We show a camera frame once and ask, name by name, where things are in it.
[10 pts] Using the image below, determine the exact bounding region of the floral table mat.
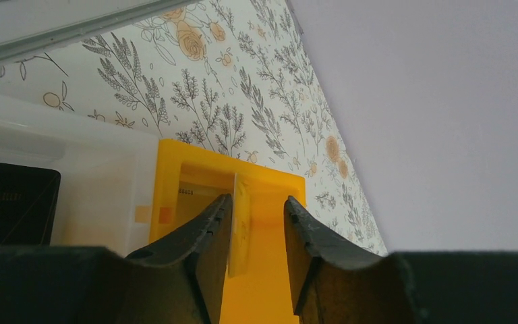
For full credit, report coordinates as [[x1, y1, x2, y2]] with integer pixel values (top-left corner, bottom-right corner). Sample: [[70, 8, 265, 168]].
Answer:
[[0, 1, 386, 255]]

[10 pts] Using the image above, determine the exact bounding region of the orange plastic bin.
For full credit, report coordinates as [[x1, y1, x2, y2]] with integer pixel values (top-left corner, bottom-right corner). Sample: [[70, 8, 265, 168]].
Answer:
[[149, 139, 306, 323]]

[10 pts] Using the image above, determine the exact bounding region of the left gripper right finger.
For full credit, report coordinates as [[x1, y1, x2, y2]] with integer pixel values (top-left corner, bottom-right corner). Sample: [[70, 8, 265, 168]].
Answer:
[[284, 197, 518, 323]]

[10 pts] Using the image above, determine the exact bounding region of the gold credit card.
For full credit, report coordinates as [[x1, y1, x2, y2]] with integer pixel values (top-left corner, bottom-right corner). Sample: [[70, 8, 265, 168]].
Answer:
[[228, 174, 251, 278], [176, 182, 233, 225]]

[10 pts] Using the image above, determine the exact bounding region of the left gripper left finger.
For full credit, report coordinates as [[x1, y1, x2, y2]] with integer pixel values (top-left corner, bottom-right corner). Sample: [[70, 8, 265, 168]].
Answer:
[[0, 194, 233, 323]]

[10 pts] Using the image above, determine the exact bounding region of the white plastic bin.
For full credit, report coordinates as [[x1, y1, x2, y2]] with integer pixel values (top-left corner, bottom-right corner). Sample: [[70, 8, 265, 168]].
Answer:
[[0, 95, 159, 256]]

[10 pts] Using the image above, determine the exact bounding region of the black item in white bin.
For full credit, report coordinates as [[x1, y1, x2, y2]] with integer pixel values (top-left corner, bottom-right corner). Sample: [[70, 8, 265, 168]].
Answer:
[[0, 163, 61, 246]]

